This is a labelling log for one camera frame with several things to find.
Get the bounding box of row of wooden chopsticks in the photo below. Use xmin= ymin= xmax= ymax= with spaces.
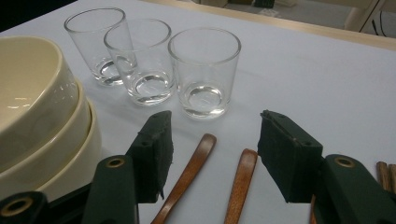
xmin=375 ymin=161 xmax=396 ymax=194

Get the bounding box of black power cable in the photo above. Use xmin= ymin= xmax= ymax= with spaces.
xmin=372 ymin=11 xmax=390 ymax=37

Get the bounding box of beige desk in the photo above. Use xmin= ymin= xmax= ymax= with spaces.
xmin=344 ymin=0 xmax=396 ymax=32

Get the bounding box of clear drinking glass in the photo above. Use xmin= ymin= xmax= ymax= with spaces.
xmin=64 ymin=7 xmax=138 ymax=88
xmin=103 ymin=18 xmax=176 ymax=106
xmin=167 ymin=27 xmax=242 ymax=119

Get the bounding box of cream ceramic bowl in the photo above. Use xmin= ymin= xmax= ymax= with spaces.
xmin=0 ymin=35 xmax=80 ymax=174
xmin=36 ymin=98 xmax=104 ymax=203
xmin=0 ymin=78 xmax=93 ymax=200

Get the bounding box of brown wooden spoon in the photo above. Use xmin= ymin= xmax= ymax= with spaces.
xmin=223 ymin=148 xmax=259 ymax=224
xmin=150 ymin=133 xmax=218 ymax=224

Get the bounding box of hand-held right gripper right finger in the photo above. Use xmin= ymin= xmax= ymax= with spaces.
xmin=257 ymin=109 xmax=325 ymax=203

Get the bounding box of white table mat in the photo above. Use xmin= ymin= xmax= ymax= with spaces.
xmin=0 ymin=0 xmax=396 ymax=224

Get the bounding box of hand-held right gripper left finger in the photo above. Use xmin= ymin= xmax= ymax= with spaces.
xmin=125 ymin=110 xmax=175 ymax=204

